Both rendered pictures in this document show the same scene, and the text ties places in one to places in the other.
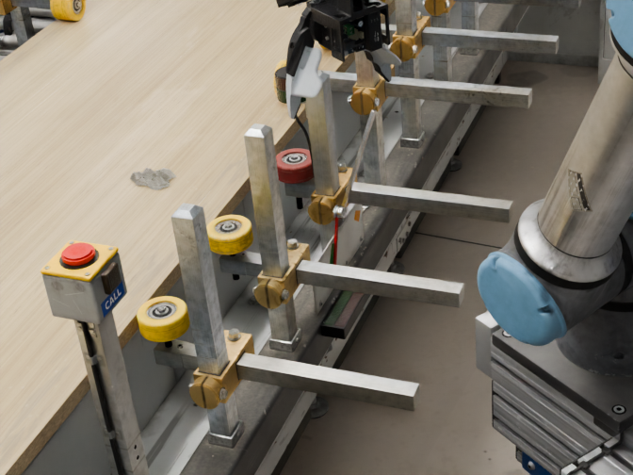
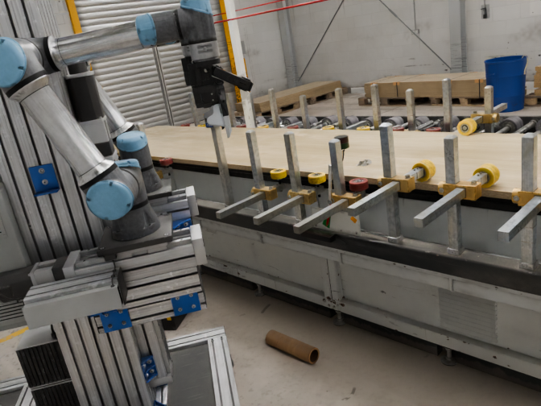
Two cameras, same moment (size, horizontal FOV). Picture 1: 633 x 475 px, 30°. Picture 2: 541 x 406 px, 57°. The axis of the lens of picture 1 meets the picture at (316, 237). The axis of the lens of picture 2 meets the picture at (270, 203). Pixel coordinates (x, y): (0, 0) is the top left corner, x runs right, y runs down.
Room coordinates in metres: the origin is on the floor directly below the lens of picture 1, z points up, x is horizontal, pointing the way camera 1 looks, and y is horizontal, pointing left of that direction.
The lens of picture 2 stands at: (2.40, -2.00, 1.56)
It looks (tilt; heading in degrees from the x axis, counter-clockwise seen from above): 19 degrees down; 113
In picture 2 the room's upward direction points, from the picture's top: 10 degrees counter-clockwise
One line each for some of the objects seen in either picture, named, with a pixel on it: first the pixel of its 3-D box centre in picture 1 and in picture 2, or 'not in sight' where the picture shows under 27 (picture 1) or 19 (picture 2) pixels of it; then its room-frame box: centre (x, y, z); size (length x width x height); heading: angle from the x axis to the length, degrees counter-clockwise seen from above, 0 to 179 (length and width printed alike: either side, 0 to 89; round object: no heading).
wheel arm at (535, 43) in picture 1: (441, 36); (456, 195); (2.35, -0.31, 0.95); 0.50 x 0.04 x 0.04; 65
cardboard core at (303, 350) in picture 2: not in sight; (291, 345); (1.53, 0.02, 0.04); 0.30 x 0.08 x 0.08; 155
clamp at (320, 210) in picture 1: (332, 195); (345, 199); (1.91, -0.04, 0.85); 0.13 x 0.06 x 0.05; 155
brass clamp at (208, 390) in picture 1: (222, 369); (263, 192); (1.46, 0.17, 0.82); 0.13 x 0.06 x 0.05; 155
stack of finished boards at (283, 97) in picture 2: not in sight; (291, 95); (-1.04, 8.18, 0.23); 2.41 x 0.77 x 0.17; 62
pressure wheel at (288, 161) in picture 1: (297, 182); (359, 192); (1.96, 0.03, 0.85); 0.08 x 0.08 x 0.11
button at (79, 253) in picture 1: (78, 256); not in sight; (1.20, 0.29, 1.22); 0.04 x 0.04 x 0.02
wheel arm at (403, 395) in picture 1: (283, 374); (252, 200); (1.43, 0.07, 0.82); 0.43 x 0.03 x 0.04; 65
